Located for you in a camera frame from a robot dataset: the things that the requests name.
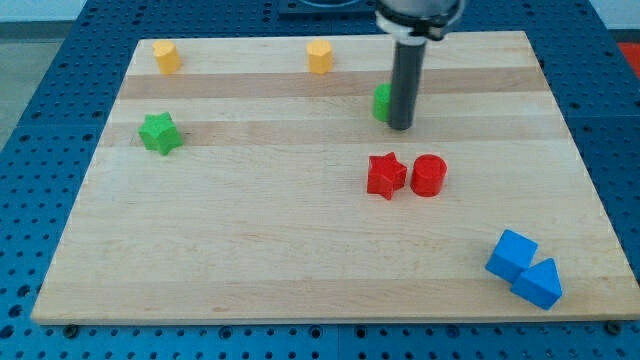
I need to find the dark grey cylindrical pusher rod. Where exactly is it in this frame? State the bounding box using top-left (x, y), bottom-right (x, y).
top-left (388, 41), bottom-right (426, 131)

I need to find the green cylinder block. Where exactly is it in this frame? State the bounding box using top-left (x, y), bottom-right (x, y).
top-left (372, 83), bottom-right (391, 122)

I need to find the yellow hexagon block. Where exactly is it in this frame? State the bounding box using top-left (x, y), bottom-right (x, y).
top-left (306, 39), bottom-right (333, 74)

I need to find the red cylinder block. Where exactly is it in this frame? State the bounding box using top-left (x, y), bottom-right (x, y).
top-left (410, 154), bottom-right (448, 197)

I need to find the red star block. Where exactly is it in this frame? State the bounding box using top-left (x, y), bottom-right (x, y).
top-left (366, 152), bottom-right (407, 200)

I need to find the wooden board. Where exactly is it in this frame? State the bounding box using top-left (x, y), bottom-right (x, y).
top-left (31, 31), bottom-right (639, 325)

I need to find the blue cube block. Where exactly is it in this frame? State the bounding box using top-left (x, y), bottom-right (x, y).
top-left (485, 229), bottom-right (538, 283)

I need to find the yellow heart block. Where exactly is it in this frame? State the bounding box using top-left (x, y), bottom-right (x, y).
top-left (152, 40), bottom-right (181, 75)

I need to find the blue triangle block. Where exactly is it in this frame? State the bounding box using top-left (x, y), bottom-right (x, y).
top-left (511, 258), bottom-right (563, 310)

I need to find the green star block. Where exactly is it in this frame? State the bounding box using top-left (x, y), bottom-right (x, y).
top-left (138, 112), bottom-right (183, 156)

